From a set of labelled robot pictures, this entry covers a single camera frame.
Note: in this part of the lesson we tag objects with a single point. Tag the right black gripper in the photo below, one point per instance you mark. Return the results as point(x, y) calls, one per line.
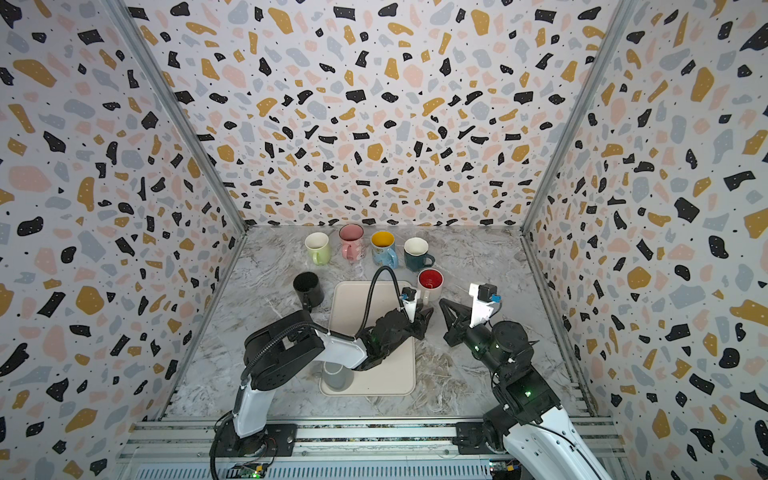
point(462, 327)

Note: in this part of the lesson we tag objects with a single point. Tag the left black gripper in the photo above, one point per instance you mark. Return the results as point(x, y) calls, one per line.
point(419, 326)

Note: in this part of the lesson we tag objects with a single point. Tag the white mug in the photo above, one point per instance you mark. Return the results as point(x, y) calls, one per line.
point(430, 283)

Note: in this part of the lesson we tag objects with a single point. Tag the dark green mug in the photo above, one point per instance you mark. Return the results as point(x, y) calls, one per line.
point(417, 256)

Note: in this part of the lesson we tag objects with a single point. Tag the light blue mug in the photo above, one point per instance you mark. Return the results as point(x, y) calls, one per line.
point(384, 251)

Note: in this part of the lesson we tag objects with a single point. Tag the grey mug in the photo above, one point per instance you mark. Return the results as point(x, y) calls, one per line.
point(337, 377)

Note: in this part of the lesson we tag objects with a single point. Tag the pink mug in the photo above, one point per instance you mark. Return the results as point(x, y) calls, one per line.
point(352, 244)

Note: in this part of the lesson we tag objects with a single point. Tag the black mug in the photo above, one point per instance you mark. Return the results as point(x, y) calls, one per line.
point(308, 289)

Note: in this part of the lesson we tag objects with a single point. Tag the light green mug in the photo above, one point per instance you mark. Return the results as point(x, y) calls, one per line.
point(318, 247)

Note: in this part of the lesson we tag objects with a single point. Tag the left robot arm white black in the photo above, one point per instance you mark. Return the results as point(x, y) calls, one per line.
point(278, 352)

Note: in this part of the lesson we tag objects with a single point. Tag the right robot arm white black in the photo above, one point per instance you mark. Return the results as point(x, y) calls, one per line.
point(529, 421)

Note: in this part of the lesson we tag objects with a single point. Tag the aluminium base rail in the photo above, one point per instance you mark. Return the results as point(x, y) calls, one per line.
point(331, 448)

